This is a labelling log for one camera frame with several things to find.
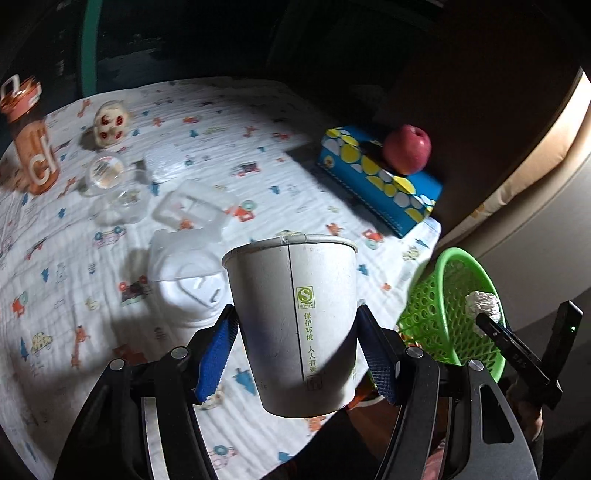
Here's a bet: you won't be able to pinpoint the red apple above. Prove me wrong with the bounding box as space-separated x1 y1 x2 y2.
381 124 432 176

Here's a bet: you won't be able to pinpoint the clear plastic container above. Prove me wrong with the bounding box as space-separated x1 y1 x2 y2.
152 179 239 237

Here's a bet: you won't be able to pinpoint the blue dotted tissue box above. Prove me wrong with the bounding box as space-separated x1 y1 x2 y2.
315 124 443 239

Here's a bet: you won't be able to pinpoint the white paper ball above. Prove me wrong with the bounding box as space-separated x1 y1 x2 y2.
465 291 502 325

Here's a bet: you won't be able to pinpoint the clear plastic cup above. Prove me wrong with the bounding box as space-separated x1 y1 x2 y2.
98 168 151 227
78 154 129 199

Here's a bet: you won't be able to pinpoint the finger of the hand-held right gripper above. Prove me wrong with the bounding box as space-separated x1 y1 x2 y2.
475 313 561 410

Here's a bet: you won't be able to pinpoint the beige flower print cushion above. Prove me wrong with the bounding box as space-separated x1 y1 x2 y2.
471 69 591 245

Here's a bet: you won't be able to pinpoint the green plastic mesh basket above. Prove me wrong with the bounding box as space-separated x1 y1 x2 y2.
396 248 506 384

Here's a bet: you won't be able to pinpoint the white paper cup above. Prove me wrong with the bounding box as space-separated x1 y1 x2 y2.
222 234 358 418

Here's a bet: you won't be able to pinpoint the orange water bottle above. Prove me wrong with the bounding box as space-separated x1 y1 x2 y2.
0 74 61 195

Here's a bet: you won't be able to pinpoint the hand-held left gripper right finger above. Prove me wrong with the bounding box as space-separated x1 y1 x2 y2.
355 305 541 480

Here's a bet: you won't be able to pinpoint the green metal frame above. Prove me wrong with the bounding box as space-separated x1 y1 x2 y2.
80 0 100 99

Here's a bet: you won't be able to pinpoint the dark wooden board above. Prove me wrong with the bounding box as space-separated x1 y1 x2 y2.
365 0 583 236

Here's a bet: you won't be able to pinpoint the white skull toy red spots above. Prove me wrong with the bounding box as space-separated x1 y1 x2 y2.
92 100 130 147

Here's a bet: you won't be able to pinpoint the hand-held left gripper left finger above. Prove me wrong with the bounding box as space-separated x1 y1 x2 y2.
53 305 241 480

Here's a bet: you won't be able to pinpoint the white printed blanket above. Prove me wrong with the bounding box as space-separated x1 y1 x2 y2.
0 78 444 480

